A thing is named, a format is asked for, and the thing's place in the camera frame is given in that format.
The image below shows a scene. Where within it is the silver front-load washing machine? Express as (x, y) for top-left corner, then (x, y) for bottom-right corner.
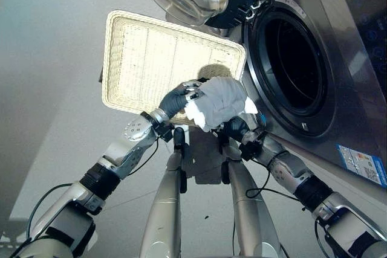
(211, 0), (387, 189)

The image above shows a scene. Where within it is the blue energy label sticker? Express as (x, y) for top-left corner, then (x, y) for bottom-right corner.
(336, 144), (387, 188)

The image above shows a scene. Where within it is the silver right robot leg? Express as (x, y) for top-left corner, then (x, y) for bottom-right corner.
(218, 137), (284, 258)

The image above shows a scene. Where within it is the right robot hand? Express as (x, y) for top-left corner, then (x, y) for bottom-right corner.
(211, 115), (258, 144)

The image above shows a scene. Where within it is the white cloth garment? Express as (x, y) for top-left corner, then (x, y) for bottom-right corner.
(184, 76), (259, 133)

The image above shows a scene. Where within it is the silver left robot leg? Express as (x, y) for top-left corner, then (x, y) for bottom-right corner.
(139, 127), (190, 258)

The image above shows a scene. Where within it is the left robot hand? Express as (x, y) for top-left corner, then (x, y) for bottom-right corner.
(158, 79), (204, 119)

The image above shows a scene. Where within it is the silver robot leg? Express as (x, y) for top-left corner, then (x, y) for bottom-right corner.
(218, 137), (284, 258)
(139, 127), (190, 258)

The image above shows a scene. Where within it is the cream wicker laundry basket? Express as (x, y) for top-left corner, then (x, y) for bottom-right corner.
(100, 10), (247, 128)

